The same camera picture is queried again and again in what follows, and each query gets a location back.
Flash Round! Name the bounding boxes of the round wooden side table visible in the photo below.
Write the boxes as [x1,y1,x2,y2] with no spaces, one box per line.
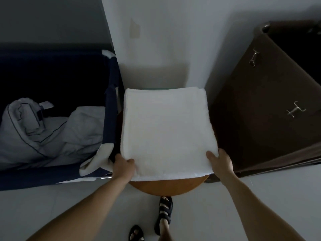
[116,110,215,196]

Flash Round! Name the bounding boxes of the white towel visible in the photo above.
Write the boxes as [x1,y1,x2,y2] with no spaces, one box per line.
[120,85,219,182]

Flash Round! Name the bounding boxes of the grey door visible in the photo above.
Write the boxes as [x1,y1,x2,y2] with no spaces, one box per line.
[0,0,113,47]

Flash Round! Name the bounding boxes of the person's leg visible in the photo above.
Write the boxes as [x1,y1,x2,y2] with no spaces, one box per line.
[158,218,174,241]

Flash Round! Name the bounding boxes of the person's left hand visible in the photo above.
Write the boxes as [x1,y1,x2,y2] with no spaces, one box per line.
[110,153,136,185]

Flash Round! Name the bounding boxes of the brown housekeeping cart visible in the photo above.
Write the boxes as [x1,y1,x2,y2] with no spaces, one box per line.
[204,20,321,183]

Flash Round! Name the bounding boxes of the person's right hand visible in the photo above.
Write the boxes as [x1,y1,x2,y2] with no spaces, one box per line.
[205,148,238,185]

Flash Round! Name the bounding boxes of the navy laundry hamper white frame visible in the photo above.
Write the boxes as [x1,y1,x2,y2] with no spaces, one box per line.
[0,42,125,191]

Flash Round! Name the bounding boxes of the person's left forearm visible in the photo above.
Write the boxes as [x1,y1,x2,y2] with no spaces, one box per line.
[26,177,130,241]

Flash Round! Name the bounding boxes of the black sandal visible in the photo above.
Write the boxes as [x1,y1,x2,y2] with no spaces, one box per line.
[128,224,145,241]
[154,196,174,236]

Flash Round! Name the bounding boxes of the person's right forearm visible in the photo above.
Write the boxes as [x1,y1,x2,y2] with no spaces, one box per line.
[220,173,306,241]

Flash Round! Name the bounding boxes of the white pillowcase black piping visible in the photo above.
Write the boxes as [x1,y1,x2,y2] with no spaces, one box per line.
[0,97,106,171]

